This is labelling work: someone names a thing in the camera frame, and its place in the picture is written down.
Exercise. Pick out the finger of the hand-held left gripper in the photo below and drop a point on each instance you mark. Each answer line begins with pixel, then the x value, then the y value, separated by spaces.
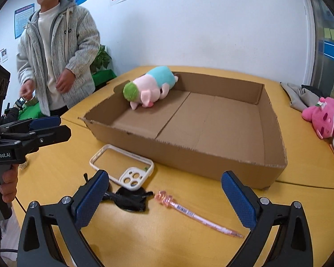
pixel 55 136
pixel 47 121

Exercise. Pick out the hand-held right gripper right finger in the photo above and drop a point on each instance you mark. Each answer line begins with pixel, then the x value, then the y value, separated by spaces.
pixel 236 200

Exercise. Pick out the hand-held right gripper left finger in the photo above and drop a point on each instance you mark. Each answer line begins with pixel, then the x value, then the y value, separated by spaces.
pixel 90 197

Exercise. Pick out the black suction phone holder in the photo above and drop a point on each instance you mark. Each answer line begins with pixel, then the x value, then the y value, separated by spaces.
pixel 128 197

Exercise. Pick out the white phone case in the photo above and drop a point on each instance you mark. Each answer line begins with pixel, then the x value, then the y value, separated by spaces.
pixel 130 179

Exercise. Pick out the pink transparent pen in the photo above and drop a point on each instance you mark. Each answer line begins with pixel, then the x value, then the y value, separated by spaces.
pixel 183 210

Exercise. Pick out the brown cardboard box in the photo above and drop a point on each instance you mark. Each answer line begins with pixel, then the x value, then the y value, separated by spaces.
pixel 211 122

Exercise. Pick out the person's left hand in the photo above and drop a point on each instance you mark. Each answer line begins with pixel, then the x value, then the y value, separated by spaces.
pixel 9 180

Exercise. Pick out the green potted plant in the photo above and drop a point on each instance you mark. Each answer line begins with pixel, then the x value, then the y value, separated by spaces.
pixel 101 59

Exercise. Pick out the pink pig plush toy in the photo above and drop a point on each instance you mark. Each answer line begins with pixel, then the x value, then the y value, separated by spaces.
pixel 150 89

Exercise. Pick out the grey cloth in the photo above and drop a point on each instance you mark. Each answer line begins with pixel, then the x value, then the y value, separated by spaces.
pixel 297 97

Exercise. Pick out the pink bear plush toy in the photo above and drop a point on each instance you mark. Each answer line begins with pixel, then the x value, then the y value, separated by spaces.
pixel 325 116

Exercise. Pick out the black cloth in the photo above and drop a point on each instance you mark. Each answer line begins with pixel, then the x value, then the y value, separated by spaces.
pixel 313 89

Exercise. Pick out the blue wall poster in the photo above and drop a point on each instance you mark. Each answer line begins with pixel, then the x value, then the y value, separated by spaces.
pixel 22 22

